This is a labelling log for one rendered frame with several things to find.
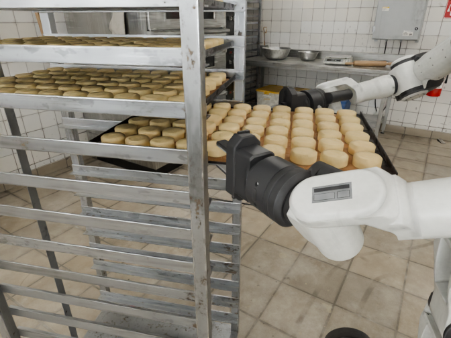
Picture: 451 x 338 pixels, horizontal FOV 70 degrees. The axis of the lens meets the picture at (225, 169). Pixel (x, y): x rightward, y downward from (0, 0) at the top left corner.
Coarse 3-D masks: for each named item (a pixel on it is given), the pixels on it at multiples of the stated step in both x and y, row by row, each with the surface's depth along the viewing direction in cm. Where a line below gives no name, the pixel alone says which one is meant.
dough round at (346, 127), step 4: (344, 124) 76; (348, 124) 76; (352, 124) 76; (356, 124) 76; (340, 128) 76; (344, 128) 74; (348, 128) 74; (352, 128) 73; (356, 128) 73; (360, 128) 74; (340, 132) 76; (344, 132) 75
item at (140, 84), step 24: (48, 72) 92; (72, 72) 91; (96, 72) 91; (120, 72) 91; (144, 72) 92; (216, 72) 91; (72, 96) 64; (96, 96) 63; (120, 96) 63; (144, 96) 63; (168, 96) 67
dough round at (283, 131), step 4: (268, 128) 73; (272, 128) 73; (276, 128) 73; (280, 128) 73; (284, 128) 73; (268, 132) 72; (272, 132) 71; (276, 132) 71; (280, 132) 71; (284, 132) 71
